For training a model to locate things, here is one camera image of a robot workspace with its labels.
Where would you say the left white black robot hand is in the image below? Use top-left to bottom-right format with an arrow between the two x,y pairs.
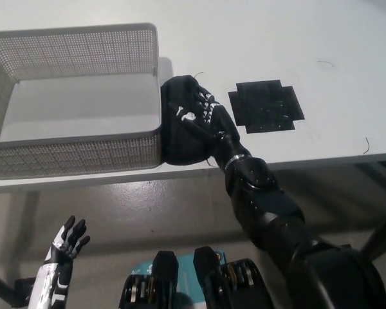
44,215 -> 91,265

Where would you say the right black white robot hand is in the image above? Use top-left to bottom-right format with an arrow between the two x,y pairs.
167,89 -> 246,164

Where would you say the black cloth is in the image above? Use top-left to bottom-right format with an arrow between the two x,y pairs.
160,75 -> 228,167

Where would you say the grey table leg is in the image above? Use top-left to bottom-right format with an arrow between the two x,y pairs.
16,190 -> 41,281

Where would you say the black tape cross mark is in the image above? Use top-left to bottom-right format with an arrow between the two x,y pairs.
228,79 -> 306,135

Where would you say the grey mesh plastic basket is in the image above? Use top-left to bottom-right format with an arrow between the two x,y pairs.
0,22 -> 163,180

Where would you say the dark slanted table leg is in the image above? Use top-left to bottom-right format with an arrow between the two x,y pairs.
360,180 -> 386,262

